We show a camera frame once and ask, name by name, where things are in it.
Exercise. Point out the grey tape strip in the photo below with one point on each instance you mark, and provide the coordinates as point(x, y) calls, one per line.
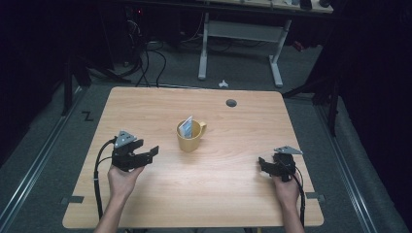
point(315, 196)
point(73, 199)

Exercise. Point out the black metal stand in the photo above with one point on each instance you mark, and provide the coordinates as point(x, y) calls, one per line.
point(332, 100)
point(68, 84)

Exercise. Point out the person's right hand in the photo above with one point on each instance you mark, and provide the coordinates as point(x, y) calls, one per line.
point(286, 192)

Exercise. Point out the metal floor rail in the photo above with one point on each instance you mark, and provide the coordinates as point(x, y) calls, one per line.
point(348, 174)
point(35, 165)

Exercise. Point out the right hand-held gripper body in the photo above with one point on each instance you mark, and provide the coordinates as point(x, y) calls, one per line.
point(285, 163)

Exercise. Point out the person's left hand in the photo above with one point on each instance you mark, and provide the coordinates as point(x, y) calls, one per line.
point(122, 181)

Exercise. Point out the white-framed desk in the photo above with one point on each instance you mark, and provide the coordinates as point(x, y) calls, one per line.
point(243, 30)

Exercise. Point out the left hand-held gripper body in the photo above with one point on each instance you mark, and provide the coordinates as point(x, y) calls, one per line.
point(124, 154)

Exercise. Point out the dark computer tower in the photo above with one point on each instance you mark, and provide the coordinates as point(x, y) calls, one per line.
point(134, 32)

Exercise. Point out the crumpled white paper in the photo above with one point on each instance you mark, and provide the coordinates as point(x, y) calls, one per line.
point(223, 84)

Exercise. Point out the yellow mug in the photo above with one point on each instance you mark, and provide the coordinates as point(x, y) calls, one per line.
point(191, 140)

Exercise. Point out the white and blue packet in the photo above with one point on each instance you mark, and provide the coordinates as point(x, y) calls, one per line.
point(187, 127)

